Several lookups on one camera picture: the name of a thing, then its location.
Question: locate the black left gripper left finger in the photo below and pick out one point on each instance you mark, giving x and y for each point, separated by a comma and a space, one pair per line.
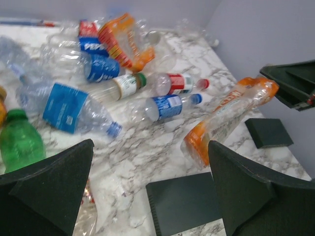
43, 199

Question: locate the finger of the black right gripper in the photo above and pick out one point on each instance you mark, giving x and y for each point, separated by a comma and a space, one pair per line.
296, 81

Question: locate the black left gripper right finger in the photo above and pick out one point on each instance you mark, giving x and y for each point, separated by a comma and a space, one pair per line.
258, 201

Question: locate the crushed orange label bottle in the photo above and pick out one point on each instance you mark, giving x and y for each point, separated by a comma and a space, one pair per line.
246, 95

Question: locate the red label clear bottle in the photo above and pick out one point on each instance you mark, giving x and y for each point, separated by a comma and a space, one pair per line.
177, 83

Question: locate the blue label clear bottle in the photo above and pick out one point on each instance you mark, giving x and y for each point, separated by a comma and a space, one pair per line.
154, 109

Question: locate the green plastic bottle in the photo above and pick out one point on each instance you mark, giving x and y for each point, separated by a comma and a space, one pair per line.
20, 143

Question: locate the black box right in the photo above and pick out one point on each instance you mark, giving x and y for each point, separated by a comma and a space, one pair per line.
268, 132

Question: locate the black rectangular box centre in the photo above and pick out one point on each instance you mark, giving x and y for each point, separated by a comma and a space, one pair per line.
183, 203

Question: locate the small orange juice bottle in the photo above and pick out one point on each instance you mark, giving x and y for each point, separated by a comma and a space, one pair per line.
3, 110

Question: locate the light blue label water bottle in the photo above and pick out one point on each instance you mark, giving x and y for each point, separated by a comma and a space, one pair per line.
67, 109

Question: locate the clear crushed bottle far corner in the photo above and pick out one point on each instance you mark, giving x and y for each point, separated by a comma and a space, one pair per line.
192, 31

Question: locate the white label coffee bottle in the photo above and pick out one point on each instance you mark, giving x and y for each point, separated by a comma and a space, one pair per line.
117, 88

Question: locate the blue label bottle middle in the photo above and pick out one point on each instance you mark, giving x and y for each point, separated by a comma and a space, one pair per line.
99, 68

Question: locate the clear crushed water bottle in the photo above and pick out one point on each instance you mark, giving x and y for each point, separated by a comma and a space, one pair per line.
13, 56

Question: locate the pepsi bottle upper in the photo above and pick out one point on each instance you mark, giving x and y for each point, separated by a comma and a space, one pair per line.
71, 47

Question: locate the red label bottle at back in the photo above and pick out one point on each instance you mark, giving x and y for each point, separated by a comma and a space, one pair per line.
87, 29

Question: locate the red blue pen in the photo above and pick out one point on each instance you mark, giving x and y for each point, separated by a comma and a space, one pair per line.
28, 22

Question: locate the big orange bottle at back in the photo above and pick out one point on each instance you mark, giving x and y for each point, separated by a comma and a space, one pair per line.
125, 42

